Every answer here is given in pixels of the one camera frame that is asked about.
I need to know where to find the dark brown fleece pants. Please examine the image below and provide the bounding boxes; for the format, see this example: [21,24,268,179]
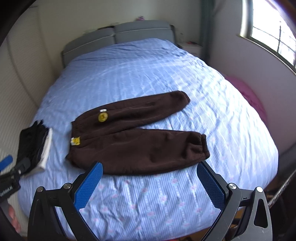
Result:
[66,91,210,175]

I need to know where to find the person left hand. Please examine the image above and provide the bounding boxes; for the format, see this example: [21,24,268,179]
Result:
[9,204,21,233]

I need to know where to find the white folded garment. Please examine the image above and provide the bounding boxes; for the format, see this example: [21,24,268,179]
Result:
[25,128,53,176]

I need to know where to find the black folded garment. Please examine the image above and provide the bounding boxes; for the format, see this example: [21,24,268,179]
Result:
[16,120,49,174]

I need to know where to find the pink cloth beside bed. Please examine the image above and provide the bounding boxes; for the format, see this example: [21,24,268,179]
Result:
[225,76,268,126]

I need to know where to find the white bedside table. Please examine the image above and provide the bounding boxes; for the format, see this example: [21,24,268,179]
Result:
[178,43,202,58]

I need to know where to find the grey upholstered headboard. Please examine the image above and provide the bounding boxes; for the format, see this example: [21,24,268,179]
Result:
[61,20,177,68]

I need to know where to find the window with grille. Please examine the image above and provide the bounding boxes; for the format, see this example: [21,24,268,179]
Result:
[240,1,295,72]

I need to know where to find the grey green curtain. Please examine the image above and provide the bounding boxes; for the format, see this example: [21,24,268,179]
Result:
[200,0,215,63]

